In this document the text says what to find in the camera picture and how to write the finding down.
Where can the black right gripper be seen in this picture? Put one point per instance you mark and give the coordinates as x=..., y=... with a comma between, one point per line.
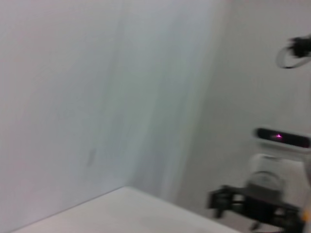
x=262, y=206

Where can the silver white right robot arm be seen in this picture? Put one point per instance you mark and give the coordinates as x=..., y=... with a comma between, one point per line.
x=269, y=167

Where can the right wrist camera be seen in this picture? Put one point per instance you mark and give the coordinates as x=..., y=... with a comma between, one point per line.
x=281, y=138

